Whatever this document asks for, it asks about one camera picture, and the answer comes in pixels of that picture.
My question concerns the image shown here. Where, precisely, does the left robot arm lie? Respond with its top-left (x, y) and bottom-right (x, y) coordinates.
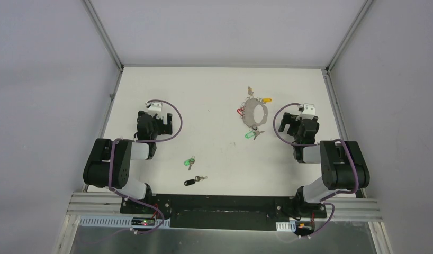
top-left (83, 111), bottom-right (173, 214)

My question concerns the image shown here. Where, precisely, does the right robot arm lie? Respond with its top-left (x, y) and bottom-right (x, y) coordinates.
top-left (278, 112), bottom-right (370, 217)

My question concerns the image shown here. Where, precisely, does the green tagged key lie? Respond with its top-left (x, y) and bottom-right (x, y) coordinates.
top-left (184, 156), bottom-right (195, 170)

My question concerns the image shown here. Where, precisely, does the black tagged key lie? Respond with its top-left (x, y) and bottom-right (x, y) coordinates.
top-left (184, 176), bottom-right (208, 186)

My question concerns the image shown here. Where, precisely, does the left controller board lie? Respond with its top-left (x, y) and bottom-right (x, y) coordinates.
top-left (131, 217), bottom-right (156, 226)

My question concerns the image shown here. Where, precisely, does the controller board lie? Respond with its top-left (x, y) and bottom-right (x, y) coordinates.
top-left (131, 217), bottom-right (156, 226)
top-left (295, 221), bottom-right (314, 237)

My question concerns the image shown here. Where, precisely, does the right controller board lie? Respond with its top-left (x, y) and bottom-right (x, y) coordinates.
top-left (295, 221), bottom-right (314, 237)

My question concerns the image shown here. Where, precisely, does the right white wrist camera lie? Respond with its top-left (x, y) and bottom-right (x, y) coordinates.
top-left (296, 103), bottom-right (316, 120)

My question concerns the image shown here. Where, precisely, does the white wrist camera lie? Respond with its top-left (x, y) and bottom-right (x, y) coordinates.
top-left (296, 103), bottom-right (316, 120)
top-left (146, 101), bottom-right (163, 115)

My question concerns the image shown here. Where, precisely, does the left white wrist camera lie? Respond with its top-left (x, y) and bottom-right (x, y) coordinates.
top-left (146, 101), bottom-right (163, 115)

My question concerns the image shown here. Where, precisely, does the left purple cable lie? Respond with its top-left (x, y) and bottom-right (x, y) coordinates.
top-left (107, 99), bottom-right (184, 235)

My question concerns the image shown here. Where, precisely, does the purple cable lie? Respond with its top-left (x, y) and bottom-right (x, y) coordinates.
top-left (107, 99), bottom-right (184, 235)
top-left (272, 102), bottom-right (361, 239)

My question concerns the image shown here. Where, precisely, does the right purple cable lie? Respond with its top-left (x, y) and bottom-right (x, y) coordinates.
top-left (272, 102), bottom-right (361, 239)

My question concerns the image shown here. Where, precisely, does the aluminium frame rail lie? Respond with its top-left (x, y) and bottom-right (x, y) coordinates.
top-left (67, 192), bottom-right (383, 222)

